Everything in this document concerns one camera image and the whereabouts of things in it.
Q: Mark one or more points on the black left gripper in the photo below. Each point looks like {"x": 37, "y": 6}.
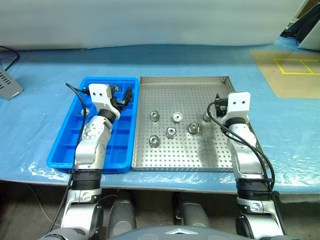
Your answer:
{"x": 116, "y": 102}

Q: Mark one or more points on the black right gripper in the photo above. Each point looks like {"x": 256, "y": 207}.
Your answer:
{"x": 222, "y": 107}

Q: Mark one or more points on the metal motor rotor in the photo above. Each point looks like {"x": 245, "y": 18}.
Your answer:
{"x": 206, "y": 117}
{"x": 177, "y": 117}
{"x": 170, "y": 132}
{"x": 154, "y": 116}
{"x": 82, "y": 111}
{"x": 194, "y": 128}
{"x": 153, "y": 140}

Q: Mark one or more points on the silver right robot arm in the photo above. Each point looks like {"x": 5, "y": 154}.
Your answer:
{"x": 246, "y": 155}

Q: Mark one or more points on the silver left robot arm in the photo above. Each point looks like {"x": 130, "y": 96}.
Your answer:
{"x": 92, "y": 145}

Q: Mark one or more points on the blue plastic compartment tray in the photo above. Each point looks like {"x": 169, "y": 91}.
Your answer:
{"x": 120, "y": 150}

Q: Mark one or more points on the perforated metal tray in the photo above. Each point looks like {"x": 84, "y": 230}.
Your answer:
{"x": 180, "y": 155}

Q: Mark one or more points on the brown cardboard mat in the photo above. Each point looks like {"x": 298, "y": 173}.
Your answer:
{"x": 287, "y": 85}

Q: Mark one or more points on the blue plastic table cover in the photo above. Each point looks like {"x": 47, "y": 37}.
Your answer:
{"x": 50, "y": 62}

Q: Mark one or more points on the black bag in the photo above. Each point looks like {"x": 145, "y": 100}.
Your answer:
{"x": 300, "y": 25}

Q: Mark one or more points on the white leaning panel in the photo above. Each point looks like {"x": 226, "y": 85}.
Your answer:
{"x": 312, "y": 37}

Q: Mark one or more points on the dark grey rounded shape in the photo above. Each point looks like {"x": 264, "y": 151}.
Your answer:
{"x": 192, "y": 212}
{"x": 123, "y": 215}

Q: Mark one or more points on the grey vented metal device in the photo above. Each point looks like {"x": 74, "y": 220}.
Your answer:
{"x": 10, "y": 87}

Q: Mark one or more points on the grey robot torso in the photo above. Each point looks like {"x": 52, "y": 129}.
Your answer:
{"x": 175, "y": 233}

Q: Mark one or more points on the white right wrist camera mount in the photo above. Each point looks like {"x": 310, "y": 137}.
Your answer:
{"x": 238, "y": 102}

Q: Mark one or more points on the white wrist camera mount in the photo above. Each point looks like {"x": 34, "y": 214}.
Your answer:
{"x": 238, "y": 102}
{"x": 98, "y": 93}

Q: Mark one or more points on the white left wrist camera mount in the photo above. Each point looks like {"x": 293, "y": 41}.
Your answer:
{"x": 98, "y": 93}

